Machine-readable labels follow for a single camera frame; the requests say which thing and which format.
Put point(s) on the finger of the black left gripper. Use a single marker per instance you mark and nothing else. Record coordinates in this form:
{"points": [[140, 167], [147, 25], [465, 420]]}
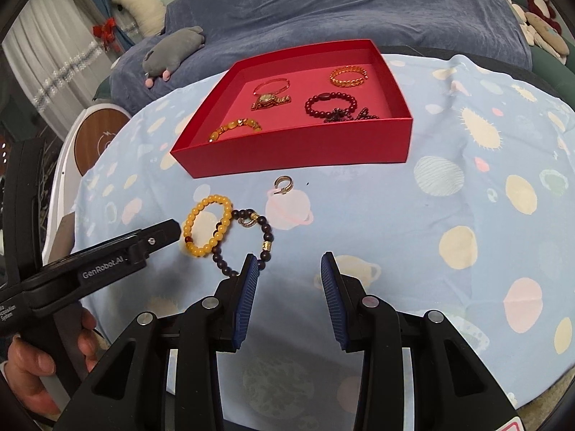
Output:
{"points": [[82, 273]]}

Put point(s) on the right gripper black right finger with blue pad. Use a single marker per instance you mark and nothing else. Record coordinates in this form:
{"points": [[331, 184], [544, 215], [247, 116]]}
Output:
{"points": [[452, 388]]}

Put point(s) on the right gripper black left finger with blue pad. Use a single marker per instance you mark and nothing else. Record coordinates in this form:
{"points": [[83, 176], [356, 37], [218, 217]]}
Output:
{"points": [[127, 389]]}

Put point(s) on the gold watch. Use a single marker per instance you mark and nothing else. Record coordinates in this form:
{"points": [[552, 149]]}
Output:
{"points": [[269, 100]]}

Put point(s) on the rose gold thin bangle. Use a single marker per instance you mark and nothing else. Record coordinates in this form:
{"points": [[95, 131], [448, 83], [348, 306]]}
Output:
{"points": [[272, 87]]}

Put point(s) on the gold chain bangle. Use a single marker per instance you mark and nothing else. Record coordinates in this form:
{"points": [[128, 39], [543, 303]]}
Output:
{"points": [[348, 76]]}

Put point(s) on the dark garnet bead strand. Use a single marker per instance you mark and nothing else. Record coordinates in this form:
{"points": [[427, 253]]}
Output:
{"points": [[340, 115]]}

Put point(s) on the red jewelry tray box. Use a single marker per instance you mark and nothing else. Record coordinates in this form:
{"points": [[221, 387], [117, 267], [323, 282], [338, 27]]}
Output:
{"points": [[225, 136]]}

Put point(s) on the person's left hand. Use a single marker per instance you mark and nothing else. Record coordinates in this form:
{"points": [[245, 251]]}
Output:
{"points": [[27, 365]]}

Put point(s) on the white round wooden-top device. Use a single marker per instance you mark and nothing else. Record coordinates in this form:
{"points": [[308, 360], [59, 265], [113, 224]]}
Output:
{"points": [[90, 135]]}

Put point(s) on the light blue patterned cloth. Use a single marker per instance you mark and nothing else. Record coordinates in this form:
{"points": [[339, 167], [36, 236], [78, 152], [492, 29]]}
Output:
{"points": [[477, 223]]}

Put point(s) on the white sheer curtain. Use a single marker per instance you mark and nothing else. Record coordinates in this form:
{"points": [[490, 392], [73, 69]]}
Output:
{"points": [[55, 58]]}

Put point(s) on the gold hoop earring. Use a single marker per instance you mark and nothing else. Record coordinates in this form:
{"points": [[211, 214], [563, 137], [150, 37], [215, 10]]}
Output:
{"points": [[283, 185]]}

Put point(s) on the grey plush toy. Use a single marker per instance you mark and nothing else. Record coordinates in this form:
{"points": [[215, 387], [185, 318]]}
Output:
{"points": [[168, 54]]}

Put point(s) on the red bow curtain tie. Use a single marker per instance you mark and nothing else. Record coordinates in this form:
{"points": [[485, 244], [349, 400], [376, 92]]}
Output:
{"points": [[106, 34]]}

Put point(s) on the white alpaca plush toy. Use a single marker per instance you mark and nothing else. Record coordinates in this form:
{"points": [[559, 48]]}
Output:
{"points": [[149, 15]]}

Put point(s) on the blue grey bed blanket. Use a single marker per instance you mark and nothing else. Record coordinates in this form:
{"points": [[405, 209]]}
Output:
{"points": [[238, 29]]}

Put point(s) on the green sofa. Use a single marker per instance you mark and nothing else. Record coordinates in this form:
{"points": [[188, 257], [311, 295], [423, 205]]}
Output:
{"points": [[554, 71]]}

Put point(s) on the beige cookie plush cushion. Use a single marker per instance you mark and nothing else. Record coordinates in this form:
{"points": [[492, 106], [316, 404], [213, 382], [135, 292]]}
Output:
{"points": [[546, 33]]}

